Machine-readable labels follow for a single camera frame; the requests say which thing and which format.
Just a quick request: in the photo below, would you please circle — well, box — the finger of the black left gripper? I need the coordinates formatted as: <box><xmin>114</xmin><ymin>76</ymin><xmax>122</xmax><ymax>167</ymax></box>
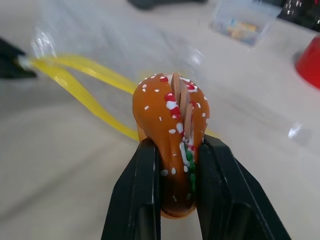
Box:
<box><xmin>0</xmin><ymin>37</ymin><xmax>38</xmax><ymax>79</ymax></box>

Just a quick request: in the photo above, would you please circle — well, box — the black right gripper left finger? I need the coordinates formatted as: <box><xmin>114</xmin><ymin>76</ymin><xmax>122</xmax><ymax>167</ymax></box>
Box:
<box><xmin>100</xmin><ymin>137</ymin><xmax>163</xmax><ymax>240</ymax></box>

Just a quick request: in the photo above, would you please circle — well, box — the clear plastic bag yellow zip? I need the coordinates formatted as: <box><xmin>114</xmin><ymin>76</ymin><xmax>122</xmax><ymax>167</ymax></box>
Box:
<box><xmin>27</xmin><ymin>2</ymin><xmax>311</xmax><ymax>146</ymax></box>

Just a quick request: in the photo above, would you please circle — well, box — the clear plastic storage box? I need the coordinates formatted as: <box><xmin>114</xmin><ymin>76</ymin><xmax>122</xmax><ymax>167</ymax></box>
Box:
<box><xmin>208</xmin><ymin>0</ymin><xmax>283</xmax><ymax>46</ymax></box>

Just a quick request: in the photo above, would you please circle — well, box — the red plastic cup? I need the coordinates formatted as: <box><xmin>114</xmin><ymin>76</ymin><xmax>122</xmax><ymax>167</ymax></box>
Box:
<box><xmin>293</xmin><ymin>34</ymin><xmax>320</xmax><ymax>90</ymax></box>

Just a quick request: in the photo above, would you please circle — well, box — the black device with white marks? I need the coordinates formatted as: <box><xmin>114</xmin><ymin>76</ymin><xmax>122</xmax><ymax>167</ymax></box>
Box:
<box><xmin>276</xmin><ymin>0</ymin><xmax>320</xmax><ymax>31</ymax></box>

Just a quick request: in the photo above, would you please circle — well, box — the toy hot dog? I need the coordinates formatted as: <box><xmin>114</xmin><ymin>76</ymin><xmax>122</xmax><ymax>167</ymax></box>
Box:
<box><xmin>132</xmin><ymin>71</ymin><xmax>210</xmax><ymax>220</ymax></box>

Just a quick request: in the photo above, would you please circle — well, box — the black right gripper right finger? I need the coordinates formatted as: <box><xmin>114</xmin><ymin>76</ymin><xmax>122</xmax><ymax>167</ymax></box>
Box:
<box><xmin>195</xmin><ymin>137</ymin><xmax>292</xmax><ymax>240</ymax></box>

